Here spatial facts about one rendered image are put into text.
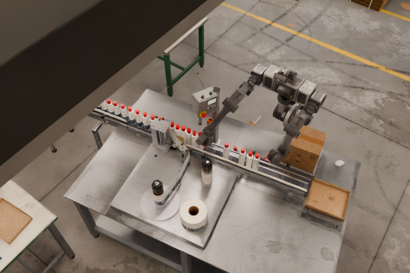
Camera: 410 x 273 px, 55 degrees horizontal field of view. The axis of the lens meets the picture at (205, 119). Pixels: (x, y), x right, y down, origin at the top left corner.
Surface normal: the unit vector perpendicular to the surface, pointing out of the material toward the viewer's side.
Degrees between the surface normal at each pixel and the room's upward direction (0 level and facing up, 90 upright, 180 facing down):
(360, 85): 0
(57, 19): 69
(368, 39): 0
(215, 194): 0
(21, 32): 90
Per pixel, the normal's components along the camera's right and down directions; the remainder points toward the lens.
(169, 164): 0.00, -0.64
